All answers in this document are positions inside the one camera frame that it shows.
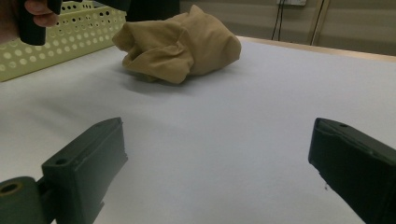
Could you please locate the black hanging cable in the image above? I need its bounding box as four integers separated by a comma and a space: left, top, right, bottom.
271, 0, 287, 42

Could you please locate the tan cloth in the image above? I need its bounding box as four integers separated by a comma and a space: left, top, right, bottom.
111, 4, 243, 85

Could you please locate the white table cover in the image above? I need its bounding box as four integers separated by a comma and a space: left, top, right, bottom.
0, 38, 396, 224

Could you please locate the pale yellow perforated basket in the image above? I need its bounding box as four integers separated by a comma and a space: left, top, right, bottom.
0, 0, 128, 83

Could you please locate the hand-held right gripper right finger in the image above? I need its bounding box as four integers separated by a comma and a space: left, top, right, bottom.
307, 117, 396, 224

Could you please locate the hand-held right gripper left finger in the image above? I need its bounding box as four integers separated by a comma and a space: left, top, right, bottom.
41, 117, 129, 224

